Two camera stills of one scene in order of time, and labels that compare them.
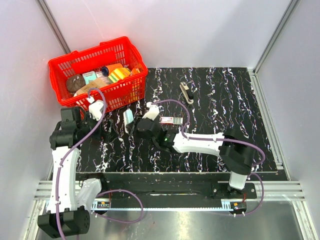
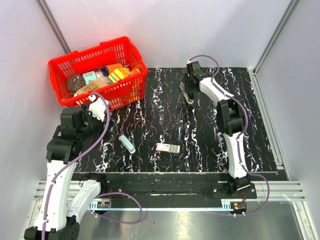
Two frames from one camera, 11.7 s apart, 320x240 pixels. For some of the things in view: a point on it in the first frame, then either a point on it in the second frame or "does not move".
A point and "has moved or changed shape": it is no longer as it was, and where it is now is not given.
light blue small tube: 128,118 -> 130,147
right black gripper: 130,127 -> 186,88
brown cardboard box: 94,84 does not move
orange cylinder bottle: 106,70 does not move
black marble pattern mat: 196,101 does not move
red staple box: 175,120 has moved or changed shape
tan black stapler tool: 189,96 does not move
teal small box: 90,76 does not move
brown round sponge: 75,82 does not move
